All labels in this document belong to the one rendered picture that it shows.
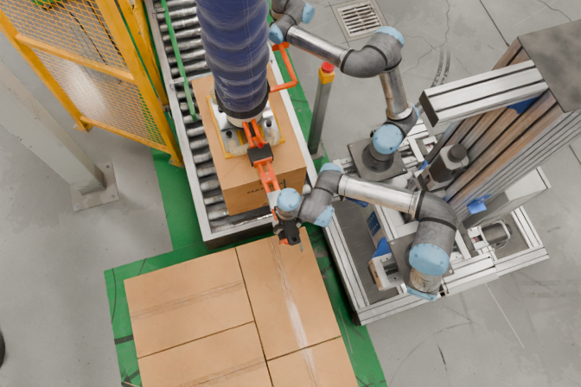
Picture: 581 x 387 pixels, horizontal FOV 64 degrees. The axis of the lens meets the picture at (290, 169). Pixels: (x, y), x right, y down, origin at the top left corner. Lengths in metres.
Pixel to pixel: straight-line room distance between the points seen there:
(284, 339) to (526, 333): 1.62
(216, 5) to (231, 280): 1.53
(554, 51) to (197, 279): 1.91
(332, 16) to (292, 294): 2.38
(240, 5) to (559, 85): 0.88
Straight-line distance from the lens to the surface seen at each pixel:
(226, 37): 1.52
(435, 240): 1.48
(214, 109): 2.22
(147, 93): 2.54
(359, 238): 2.95
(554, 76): 1.40
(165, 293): 2.56
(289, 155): 2.12
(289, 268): 2.52
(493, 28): 4.32
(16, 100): 2.42
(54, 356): 3.29
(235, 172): 2.10
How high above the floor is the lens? 3.02
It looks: 67 degrees down
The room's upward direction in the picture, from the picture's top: 5 degrees clockwise
